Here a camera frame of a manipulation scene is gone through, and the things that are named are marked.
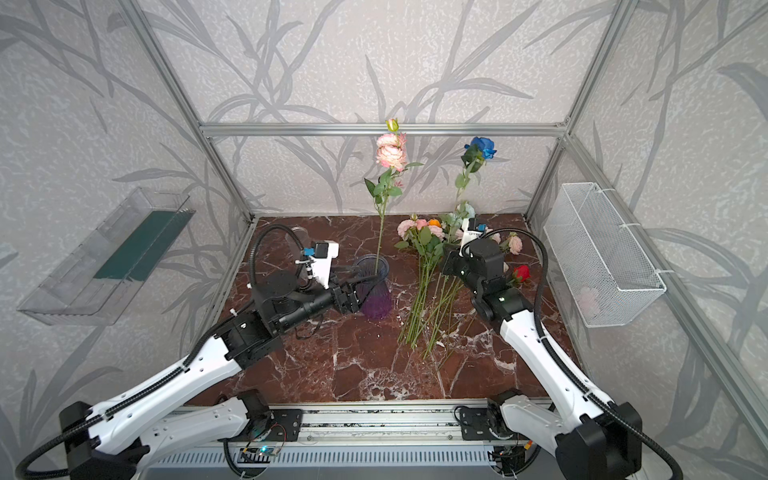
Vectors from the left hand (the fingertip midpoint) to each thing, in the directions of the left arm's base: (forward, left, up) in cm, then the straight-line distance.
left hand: (373, 268), depth 63 cm
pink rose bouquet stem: (+31, -14, -28) cm, 45 cm away
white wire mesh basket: (-2, -49, +2) cm, 49 cm away
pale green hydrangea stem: (+44, -29, -27) cm, 59 cm away
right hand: (+14, -17, -6) cm, 23 cm away
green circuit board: (-31, +29, -36) cm, 56 cm away
